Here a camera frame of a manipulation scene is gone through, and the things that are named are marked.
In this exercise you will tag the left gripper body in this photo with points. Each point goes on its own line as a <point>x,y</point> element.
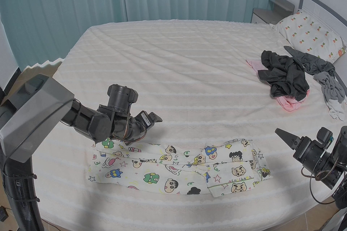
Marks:
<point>132,128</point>

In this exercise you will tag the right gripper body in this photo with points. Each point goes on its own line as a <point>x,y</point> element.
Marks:
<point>314,155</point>

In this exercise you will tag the white printed pyjama top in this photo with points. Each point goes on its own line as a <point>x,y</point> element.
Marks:
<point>162,170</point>

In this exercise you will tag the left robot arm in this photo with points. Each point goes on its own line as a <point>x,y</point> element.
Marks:
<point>40,116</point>

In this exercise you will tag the bed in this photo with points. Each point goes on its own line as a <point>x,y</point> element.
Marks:
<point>162,75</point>

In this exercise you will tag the pink garment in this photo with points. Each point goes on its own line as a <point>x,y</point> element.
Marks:
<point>288,105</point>

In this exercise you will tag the black garment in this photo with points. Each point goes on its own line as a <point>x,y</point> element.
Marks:
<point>287,75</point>

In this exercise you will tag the dark grey garment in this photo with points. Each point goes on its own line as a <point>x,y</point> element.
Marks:
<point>314,62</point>

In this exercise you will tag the white printed pillow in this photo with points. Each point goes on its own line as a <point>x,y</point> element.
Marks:
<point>309,32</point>

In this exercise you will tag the grey bedside table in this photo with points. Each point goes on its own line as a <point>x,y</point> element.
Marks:
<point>267,14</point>

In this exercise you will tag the black power adapter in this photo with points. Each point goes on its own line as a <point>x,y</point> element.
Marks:
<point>3,213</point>

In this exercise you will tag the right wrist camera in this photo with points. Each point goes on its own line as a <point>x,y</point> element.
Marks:
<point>324,136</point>

